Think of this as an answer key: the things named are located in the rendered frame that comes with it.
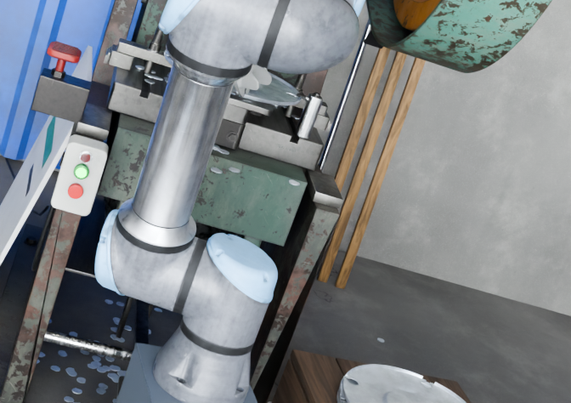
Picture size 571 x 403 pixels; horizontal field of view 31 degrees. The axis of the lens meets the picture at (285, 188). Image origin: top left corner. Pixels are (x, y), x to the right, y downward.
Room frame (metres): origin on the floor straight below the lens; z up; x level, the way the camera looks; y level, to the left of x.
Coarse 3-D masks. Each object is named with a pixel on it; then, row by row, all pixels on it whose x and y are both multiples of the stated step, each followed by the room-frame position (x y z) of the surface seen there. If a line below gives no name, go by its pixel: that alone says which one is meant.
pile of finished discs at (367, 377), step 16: (368, 368) 1.80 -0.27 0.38; (384, 368) 1.83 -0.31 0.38; (400, 368) 1.84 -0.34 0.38; (352, 384) 1.71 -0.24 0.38; (368, 384) 1.73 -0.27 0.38; (384, 384) 1.76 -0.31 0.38; (400, 384) 1.78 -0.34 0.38; (416, 384) 1.81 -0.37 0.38; (432, 384) 1.83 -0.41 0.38; (352, 400) 1.65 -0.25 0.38; (368, 400) 1.67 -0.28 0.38; (384, 400) 1.69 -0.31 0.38; (400, 400) 1.71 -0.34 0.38; (416, 400) 1.73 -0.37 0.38; (432, 400) 1.77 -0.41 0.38; (448, 400) 1.79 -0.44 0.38; (464, 400) 1.80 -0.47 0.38
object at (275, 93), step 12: (168, 60) 1.93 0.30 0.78; (264, 84) 2.04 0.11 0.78; (276, 84) 2.08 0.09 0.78; (288, 84) 2.10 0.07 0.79; (240, 96) 1.87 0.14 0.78; (252, 96) 1.88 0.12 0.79; (264, 96) 1.94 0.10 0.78; (276, 96) 1.98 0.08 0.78; (288, 96) 2.01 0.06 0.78; (300, 96) 2.03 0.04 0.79
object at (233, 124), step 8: (232, 96) 1.86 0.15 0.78; (232, 104) 1.84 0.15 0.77; (240, 104) 1.84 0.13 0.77; (248, 104) 1.85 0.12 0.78; (256, 104) 1.87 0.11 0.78; (264, 104) 1.89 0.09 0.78; (224, 112) 1.96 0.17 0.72; (232, 112) 1.96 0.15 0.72; (240, 112) 1.97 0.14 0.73; (248, 112) 1.97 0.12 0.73; (264, 112) 1.86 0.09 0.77; (224, 120) 1.96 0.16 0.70; (232, 120) 1.96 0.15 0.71; (240, 120) 1.97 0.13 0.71; (224, 128) 1.96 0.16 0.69; (232, 128) 1.97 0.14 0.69; (240, 128) 1.97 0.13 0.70; (224, 136) 1.96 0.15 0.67; (232, 136) 1.96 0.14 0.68; (240, 136) 1.98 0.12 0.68; (224, 144) 1.96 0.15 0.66; (232, 144) 1.97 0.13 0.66
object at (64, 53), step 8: (48, 48) 1.80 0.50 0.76; (56, 48) 1.81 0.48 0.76; (64, 48) 1.83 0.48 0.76; (72, 48) 1.85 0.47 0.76; (56, 56) 1.80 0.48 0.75; (64, 56) 1.80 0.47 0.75; (72, 56) 1.81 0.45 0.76; (80, 56) 1.84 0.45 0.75; (56, 64) 1.83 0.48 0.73; (64, 64) 1.83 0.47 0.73
